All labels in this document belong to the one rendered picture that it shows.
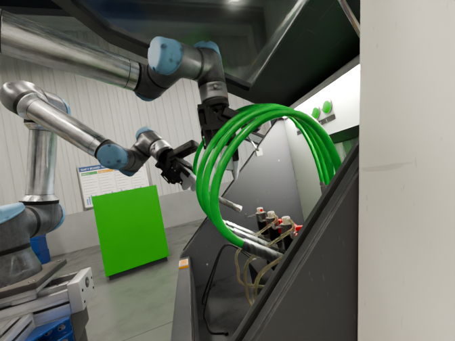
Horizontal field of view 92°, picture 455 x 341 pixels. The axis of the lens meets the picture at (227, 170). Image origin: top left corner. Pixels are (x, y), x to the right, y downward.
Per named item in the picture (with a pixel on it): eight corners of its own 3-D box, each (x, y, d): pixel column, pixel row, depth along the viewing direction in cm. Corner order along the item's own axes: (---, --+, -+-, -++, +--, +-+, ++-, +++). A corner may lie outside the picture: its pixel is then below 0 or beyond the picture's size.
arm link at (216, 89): (223, 91, 63) (229, 78, 55) (226, 107, 63) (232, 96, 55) (198, 95, 62) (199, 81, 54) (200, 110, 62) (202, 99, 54)
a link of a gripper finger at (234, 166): (218, 183, 58) (211, 149, 58) (240, 178, 59) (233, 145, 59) (220, 183, 55) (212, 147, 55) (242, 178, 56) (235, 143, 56)
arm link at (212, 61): (182, 51, 59) (206, 58, 65) (189, 91, 58) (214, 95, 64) (200, 33, 53) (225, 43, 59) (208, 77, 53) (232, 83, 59)
